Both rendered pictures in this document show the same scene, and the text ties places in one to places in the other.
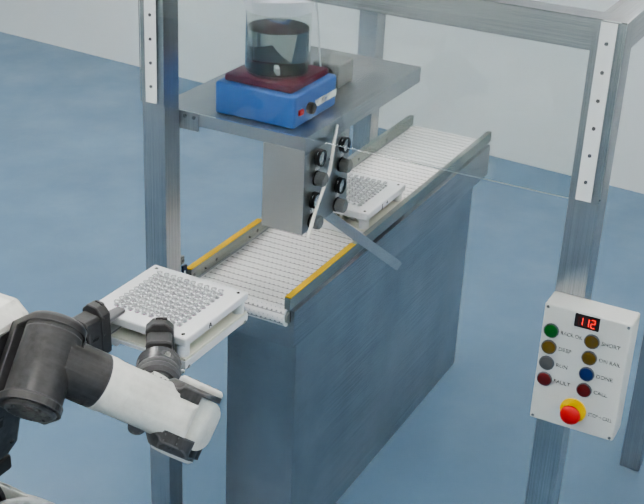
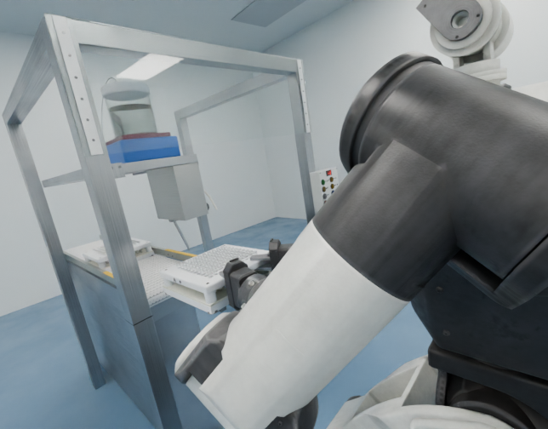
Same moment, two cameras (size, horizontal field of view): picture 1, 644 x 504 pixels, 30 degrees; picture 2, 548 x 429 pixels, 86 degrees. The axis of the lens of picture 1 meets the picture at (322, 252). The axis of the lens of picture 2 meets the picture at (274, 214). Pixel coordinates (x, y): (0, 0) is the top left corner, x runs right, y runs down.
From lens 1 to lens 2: 231 cm
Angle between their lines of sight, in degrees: 69
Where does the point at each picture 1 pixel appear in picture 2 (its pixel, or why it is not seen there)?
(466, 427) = not seen: hidden behind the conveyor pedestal
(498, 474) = not seen: hidden behind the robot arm
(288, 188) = (195, 188)
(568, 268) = (310, 162)
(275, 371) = (186, 328)
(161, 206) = (127, 238)
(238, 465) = (182, 409)
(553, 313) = (322, 174)
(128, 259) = not seen: outside the picture
